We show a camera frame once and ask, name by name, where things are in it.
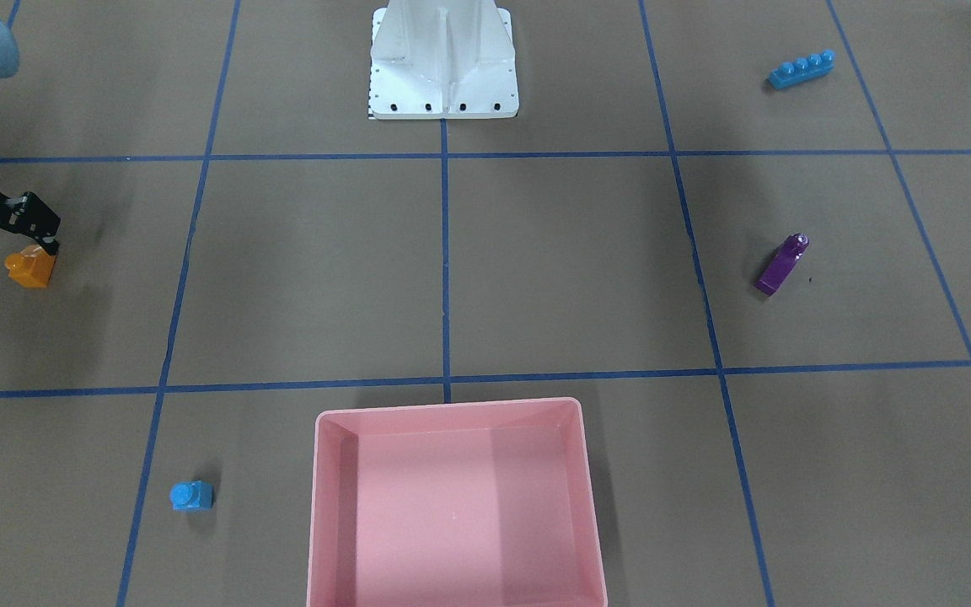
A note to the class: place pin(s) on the orange toy block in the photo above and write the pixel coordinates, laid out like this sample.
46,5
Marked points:
31,267

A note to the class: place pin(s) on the purple toy block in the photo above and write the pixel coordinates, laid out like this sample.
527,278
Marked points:
782,264

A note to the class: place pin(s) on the pink plastic box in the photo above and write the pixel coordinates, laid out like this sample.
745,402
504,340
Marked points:
468,504

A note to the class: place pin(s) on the small blue toy block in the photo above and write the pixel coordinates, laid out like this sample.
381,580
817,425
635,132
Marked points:
191,496

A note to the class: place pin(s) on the long blue toy block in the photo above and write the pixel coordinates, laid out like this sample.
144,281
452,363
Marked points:
802,69

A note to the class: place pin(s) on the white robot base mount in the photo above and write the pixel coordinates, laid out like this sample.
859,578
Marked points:
442,60

